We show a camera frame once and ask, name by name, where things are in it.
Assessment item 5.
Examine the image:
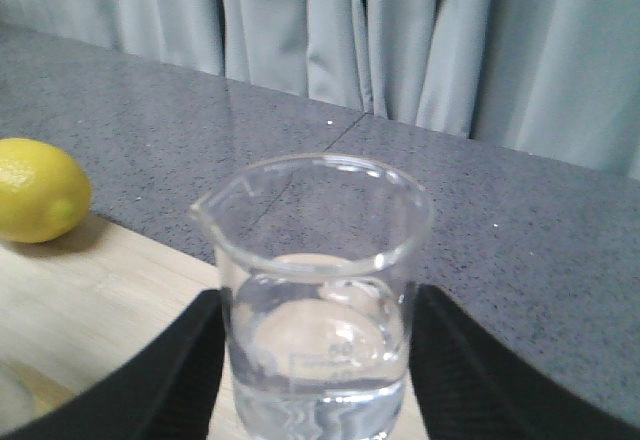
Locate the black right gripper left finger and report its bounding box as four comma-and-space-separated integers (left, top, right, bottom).
1, 290, 224, 439

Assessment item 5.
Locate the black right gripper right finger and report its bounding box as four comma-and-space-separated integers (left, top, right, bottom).
410, 285, 639, 439

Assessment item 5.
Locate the small clear glass beaker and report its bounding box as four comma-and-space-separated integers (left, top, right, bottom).
190, 153, 434, 439

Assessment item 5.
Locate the light wooden cutting board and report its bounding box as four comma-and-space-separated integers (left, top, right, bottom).
0, 213, 431, 440

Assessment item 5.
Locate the yellow lemon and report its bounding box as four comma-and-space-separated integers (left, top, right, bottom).
1, 138, 92, 244

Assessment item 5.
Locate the grey pleated curtain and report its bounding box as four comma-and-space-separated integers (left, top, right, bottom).
1, 0, 639, 178

